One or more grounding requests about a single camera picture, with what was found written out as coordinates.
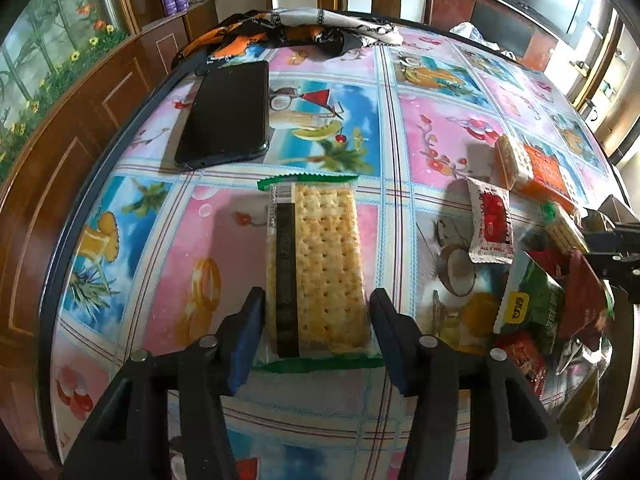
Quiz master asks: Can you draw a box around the silver snack packet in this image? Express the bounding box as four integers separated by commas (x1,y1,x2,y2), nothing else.
552,335,613,376

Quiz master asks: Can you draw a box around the yellow cracker packet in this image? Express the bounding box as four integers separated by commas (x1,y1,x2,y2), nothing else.
542,202,591,256

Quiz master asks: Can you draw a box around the small white red packet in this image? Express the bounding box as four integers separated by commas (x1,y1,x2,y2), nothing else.
465,177,516,265

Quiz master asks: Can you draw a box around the printed fruit tablecloth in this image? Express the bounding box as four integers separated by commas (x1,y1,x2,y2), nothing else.
50,20,616,480

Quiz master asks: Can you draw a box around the dark red snack packet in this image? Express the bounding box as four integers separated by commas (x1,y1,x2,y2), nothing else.
557,249,611,341

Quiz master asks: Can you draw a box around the orange cracker packet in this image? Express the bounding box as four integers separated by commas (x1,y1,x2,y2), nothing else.
494,134,588,216

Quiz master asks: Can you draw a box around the green-edged cracker packet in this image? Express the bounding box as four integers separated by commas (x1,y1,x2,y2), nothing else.
256,172,386,373

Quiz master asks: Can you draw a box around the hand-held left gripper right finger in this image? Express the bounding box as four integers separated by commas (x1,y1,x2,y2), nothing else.
369,287,581,480

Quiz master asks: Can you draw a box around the small red snack packet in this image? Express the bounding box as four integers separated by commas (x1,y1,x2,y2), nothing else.
492,332,548,398

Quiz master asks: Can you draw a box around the patterned orange black cloth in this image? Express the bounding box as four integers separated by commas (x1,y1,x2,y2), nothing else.
172,7,403,73

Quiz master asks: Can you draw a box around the wooden display shelf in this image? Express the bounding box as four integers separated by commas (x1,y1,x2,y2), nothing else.
570,15,640,131

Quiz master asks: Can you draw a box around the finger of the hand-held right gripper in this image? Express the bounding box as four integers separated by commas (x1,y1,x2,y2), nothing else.
584,224,640,306

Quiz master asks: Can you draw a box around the green white snack packet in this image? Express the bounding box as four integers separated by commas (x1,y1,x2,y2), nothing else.
492,250,566,356

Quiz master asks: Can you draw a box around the white plastic bag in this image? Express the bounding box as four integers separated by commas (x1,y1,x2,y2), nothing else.
450,21,501,51

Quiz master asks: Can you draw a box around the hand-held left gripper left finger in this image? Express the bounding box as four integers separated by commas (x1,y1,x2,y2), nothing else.
60,287,266,480

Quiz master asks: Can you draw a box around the olive green snack packet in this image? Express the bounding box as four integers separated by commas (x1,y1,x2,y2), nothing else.
560,370,601,443

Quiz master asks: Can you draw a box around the floral wall poster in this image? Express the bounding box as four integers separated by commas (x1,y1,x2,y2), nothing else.
0,0,131,176

